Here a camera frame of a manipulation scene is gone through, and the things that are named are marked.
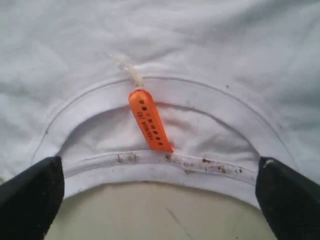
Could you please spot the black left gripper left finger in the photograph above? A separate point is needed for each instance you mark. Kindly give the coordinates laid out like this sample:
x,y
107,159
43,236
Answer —
x,y
30,201

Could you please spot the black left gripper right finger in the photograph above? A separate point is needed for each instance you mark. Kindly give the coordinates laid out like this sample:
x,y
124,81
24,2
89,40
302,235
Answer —
x,y
289,201

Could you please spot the white t-shirt red lettering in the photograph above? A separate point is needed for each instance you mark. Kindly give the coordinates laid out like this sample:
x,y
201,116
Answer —
x,y
233,80

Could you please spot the orange neck tag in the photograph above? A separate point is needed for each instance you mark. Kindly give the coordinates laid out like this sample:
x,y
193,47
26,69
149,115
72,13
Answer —
x,y
145,112

